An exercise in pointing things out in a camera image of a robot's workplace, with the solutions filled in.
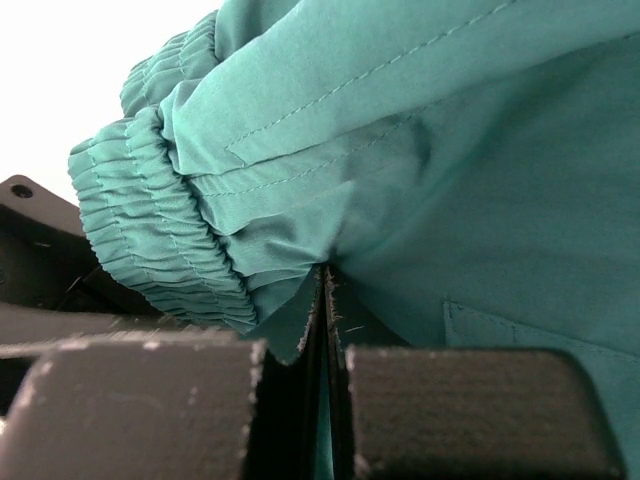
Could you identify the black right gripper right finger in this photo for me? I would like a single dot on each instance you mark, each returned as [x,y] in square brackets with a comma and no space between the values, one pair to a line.
[401,412]

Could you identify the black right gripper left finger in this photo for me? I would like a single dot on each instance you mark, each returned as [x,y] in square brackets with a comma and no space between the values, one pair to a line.
[95,396]

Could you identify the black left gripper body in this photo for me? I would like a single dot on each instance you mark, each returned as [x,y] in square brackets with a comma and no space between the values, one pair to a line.
[54,293]

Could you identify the teal green shorts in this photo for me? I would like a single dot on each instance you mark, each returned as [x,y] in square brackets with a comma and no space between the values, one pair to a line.
[472,167]

